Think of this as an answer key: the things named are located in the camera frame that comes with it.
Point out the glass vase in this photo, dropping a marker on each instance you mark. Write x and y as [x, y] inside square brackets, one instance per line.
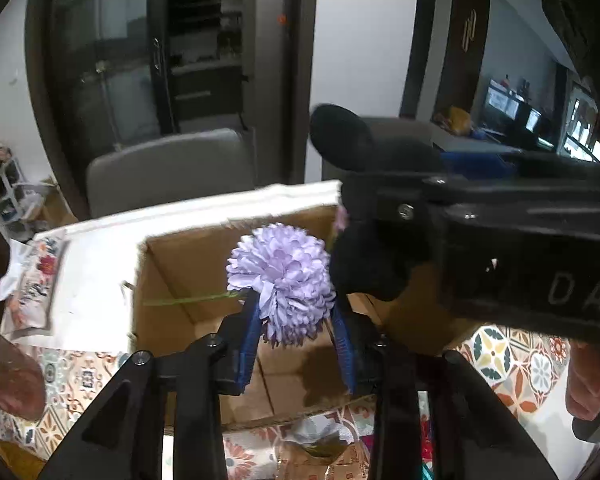
[10, 375]

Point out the dark wooden door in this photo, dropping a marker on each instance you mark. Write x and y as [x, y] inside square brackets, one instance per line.
[462, 45]

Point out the white table cloth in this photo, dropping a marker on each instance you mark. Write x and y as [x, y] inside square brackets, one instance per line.
[95, 280]

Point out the woven coaster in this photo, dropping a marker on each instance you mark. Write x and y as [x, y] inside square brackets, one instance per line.
[15, 460]

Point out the white shoe rack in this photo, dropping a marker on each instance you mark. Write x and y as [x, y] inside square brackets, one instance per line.
[7, 195]

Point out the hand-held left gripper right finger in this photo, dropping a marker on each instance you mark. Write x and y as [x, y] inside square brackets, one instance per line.
[342, 355]

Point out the grey chair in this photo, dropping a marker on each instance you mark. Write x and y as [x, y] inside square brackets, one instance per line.
[170, 170]
[395, 132]

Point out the patterned tablecloth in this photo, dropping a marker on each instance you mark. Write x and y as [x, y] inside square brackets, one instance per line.
[520, 365]

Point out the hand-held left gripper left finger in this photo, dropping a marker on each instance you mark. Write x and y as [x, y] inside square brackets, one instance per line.
[245, 347]

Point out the kitchen cabinet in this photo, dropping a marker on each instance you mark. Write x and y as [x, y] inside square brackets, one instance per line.
[205, 60]

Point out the floral fabric pouch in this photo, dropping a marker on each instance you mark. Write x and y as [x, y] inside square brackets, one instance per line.
[37, 285]

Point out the grey low bench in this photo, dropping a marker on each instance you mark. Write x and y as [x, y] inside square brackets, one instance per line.
[475, 141]

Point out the yellow bag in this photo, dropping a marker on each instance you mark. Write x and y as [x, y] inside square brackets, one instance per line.
[460, 121]

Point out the dark framed glass sliding door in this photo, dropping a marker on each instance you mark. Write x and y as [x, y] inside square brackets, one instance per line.
[110, 60]

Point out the black and red plush toy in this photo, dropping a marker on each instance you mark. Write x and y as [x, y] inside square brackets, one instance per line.
[360, 260]

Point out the cardboard box with bags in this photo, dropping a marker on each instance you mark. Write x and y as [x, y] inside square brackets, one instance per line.
[50, 210]

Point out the person's right hand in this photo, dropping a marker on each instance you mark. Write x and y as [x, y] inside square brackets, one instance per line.
[587, 380]

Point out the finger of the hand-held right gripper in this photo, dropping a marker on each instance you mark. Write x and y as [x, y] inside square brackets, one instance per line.
[555, 170]
[410, 212]

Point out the brown cardboard box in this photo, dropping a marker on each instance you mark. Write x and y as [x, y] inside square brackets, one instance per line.
[180, 270]

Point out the purple artificial flower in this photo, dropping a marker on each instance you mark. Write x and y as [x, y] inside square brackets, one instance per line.
[282, 285]

